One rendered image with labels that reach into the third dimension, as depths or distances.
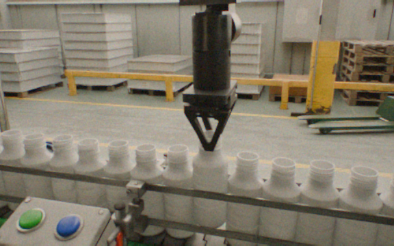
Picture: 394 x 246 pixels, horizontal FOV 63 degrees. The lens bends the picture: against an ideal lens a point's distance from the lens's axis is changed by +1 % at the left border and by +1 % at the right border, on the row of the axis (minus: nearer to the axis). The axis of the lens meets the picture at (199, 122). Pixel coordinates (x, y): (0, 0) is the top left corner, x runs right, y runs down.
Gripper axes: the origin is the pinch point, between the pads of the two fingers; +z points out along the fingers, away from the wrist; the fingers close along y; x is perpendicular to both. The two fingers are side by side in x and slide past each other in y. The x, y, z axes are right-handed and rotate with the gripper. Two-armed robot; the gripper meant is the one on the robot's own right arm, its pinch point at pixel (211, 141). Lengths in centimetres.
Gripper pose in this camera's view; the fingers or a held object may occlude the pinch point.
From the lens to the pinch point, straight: 52.2
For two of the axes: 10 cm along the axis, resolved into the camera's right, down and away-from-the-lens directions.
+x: -9.7, -0.7, 2.5
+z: 0.2, 9.4, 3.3
